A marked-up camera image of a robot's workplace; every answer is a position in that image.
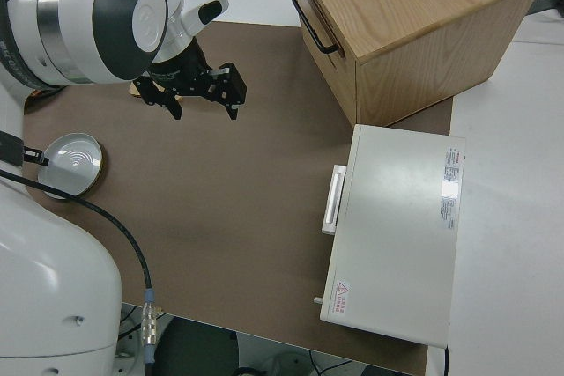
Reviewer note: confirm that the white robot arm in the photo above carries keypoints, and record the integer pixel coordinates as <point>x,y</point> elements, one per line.
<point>53,283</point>

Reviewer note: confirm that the wooden mug tree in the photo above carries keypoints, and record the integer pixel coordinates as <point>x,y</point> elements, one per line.
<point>133,89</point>

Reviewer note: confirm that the gray round plate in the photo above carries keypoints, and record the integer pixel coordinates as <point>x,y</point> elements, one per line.
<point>72,164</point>

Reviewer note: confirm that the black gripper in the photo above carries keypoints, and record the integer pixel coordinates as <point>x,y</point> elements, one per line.
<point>194,78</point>
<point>9,148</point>

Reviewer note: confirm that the wooden drawer cabinet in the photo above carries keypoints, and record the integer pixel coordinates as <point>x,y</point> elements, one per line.
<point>418,19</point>

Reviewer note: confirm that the white toaster oven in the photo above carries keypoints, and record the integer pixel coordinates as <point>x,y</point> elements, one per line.
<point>396,235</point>

